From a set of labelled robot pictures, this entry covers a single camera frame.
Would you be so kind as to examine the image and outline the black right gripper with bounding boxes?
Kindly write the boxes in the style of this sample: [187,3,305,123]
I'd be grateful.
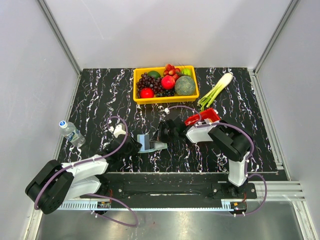
[150,121,178,144]

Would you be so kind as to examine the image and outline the red plastic card tray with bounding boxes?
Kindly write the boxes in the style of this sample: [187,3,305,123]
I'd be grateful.
[184,108,221,126]

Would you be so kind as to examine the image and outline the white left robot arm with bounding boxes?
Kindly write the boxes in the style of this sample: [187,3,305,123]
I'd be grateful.
[25,123,143,215]

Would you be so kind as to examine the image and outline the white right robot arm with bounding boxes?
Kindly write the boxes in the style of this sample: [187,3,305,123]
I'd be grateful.
[150,117,255,198]

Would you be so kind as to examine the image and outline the red round fruit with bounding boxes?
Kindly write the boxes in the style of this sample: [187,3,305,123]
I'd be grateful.
[139,87,155,99]

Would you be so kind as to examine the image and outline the clear plastic water bottle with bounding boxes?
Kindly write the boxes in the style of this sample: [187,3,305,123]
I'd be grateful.
[58,120,86,148]

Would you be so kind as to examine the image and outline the red pomegranate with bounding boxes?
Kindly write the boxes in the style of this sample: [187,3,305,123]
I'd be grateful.
[161,75,176,90]

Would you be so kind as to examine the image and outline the dark purple grape bunch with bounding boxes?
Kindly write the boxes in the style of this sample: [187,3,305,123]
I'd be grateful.
[135,72,165,98]

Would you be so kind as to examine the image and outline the green netted melon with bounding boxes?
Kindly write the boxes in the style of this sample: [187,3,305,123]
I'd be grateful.
[174,76,196,96]

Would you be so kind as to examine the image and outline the green spring onion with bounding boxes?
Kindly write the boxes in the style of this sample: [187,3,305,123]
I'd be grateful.
[197,73,233,112]

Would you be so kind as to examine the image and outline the green avocado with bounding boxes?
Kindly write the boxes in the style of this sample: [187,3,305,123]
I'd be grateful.
[147,70,161,79]

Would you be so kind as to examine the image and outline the yellow plastic fruit bin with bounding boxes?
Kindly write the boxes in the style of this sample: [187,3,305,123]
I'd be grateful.
[132,65,200,105]

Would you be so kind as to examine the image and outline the green apple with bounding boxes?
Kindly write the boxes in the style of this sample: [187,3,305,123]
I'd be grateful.
[181,68,192,77]

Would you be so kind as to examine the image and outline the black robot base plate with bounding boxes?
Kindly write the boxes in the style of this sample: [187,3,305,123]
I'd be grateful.
[49,171,258,208]

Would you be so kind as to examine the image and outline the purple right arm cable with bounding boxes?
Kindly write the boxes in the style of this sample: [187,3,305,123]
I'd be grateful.
[164,105,268,217]

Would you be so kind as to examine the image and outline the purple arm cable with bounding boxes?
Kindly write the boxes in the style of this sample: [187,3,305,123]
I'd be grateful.
[33,116,140,228]
[164,105,268,217]

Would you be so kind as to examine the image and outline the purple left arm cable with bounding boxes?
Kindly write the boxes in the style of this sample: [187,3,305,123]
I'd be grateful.
[33,116,140,228]

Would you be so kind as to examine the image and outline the aluminium frame rail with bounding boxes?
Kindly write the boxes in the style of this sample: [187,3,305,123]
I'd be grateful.
[57,200,248,213]

